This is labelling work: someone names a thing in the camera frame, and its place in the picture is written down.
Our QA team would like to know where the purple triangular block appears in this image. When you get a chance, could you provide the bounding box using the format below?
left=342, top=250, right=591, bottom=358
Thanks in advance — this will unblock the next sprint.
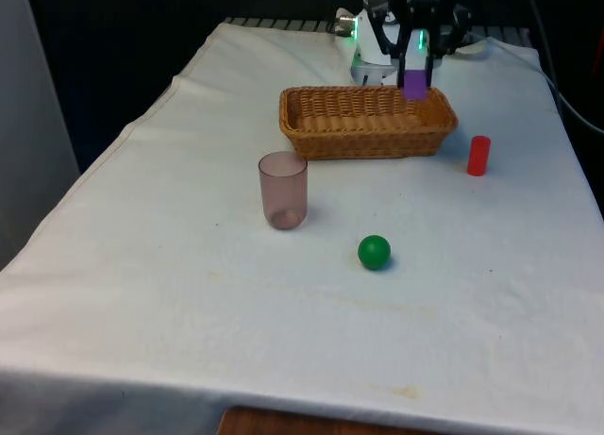
left=403, top=69, right=428, bottom=101

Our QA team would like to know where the wicker basket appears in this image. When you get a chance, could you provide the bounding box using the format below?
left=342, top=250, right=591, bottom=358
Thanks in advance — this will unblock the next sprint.
left=278, top=85, right=459, bottom=161

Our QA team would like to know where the red cylinder block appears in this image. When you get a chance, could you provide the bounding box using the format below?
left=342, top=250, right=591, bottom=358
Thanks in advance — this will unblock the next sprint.
left=466, top=135, right=492, bottom=176

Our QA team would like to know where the see-through pink cup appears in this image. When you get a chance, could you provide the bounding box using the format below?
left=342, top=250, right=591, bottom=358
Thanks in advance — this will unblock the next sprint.
left=258, top=151, right=309, bottom=230

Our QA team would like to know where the green ball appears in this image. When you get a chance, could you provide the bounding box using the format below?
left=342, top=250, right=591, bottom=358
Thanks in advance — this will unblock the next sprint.
left=357, top=234, right=392, bottom=271

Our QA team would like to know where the black cable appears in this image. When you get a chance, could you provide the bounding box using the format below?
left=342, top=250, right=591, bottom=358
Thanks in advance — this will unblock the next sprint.
left=522, top=0, right=575, bottom=120

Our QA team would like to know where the white cable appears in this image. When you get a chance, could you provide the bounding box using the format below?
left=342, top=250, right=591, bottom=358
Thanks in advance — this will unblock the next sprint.
left=536, top=69, right=604, bottom=135

